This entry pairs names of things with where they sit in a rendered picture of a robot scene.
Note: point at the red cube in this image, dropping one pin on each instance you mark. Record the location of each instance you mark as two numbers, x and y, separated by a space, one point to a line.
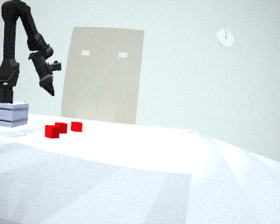
51 131
63 127
76 126

